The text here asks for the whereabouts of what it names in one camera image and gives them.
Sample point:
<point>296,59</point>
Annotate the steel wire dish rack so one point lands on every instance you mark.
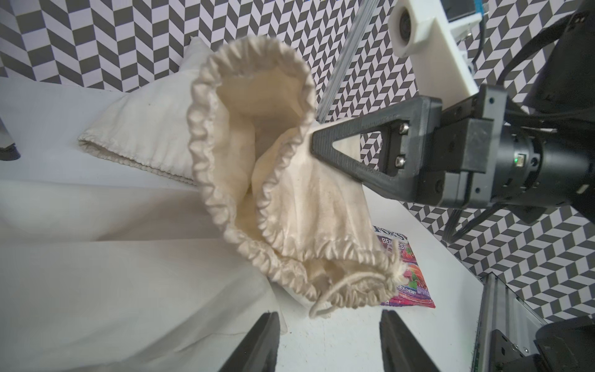
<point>8,149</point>

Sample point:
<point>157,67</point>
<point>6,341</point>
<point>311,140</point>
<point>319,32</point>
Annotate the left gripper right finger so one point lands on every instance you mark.
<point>400,349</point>

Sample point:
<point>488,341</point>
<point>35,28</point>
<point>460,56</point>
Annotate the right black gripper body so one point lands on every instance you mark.
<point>460,155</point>

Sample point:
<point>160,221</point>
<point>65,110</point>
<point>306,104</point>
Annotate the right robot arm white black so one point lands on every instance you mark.
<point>525,143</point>

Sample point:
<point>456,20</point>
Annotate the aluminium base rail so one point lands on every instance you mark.
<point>512,337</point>

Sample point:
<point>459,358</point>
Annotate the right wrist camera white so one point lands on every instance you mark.
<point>427,32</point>

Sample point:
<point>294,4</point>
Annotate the pink snack packet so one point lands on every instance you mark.
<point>415,292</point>

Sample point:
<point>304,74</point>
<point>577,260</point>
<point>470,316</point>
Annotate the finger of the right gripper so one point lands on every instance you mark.
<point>385,150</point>

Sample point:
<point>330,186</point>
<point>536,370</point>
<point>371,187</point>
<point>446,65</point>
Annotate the cream drawstring soil bag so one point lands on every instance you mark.
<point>300,222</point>

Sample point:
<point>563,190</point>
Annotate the cream cloth bag at back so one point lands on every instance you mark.
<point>147,129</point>

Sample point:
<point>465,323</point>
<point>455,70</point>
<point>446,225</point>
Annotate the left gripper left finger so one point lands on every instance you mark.
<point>258,350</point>

